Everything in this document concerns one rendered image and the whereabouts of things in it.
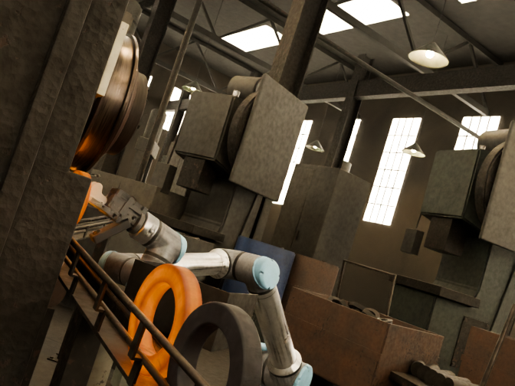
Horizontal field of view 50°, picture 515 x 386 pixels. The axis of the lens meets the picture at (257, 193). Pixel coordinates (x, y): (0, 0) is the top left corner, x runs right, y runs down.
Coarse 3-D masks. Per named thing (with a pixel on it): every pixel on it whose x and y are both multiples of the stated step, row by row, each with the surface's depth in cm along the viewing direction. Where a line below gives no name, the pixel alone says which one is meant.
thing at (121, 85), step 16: (128, 48) 160; (128, 64) 157; (112, 80) 153; (128, 80) 155; (112, 96) 153; (128, 96) 154; (112, 112) 154; (96, 128) 153; (112, 128) 155; (96, 144) 156; (80, 160) 161; (96, 160) 160
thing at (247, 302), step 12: (144, 264) 133; (156, 264) 144; (132, 276) 134; (144, 276) 133; (132, 288) 133; (204, 288) 127; (216, 288) 126; (132, 300) 132; (168, 300) 129; (204, 300) 126; (216, 300) 125; (228, 300) 126; (240, 300) 132; (252, 300) 140; (156, 312) 130; (168, 312) 129; (252, 312) 143; (156, 324) 129; (168, 324) 128; (168, 336) 136; (216, 336) 124; (204, 348) 124; (216, 348) 126
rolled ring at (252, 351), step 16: (208, 304) 80; (224, 304) 77; (192, 320) 82; (208, 320) 78; (224, 320) 76; (240, 320) 74; (176, 336) 84; (192, 336) 81; (208, 336) 83; (240, 336) 72; (256, 336) 73; (192, 352) 82; (240, 352) 71; (256, 352) 72; (176, 368) 81; (240, 368) 70; (256, 368) 71; (176, 384) 80; (192, 384) 81; (240, 384) 69; (256, 384) 70
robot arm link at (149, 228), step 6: (150, 216) 162; (144, 222) 160; (150, 222) 161; (156, 222) 162; (144, 228) 159; (150, 228) 161; (156, 228) 162; (132, 234) 162; (138, 234) 160; (144, 234) 160; (150, 234) 161; (138, 240) 162; (144, 240) 161
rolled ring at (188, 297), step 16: (160, 272) 95; (176, 272) 91; (144, 288) 98; (160, 288) 97; (176, 288) 89; (192, 288) 89; (144, 304) 97; (176, 304) 88; (192, 304) 87; (176, 320) 87; (144, 336) 96; (144, 352) 92; (160, 352) 87; (144, 368) 90; (160, 368) 86
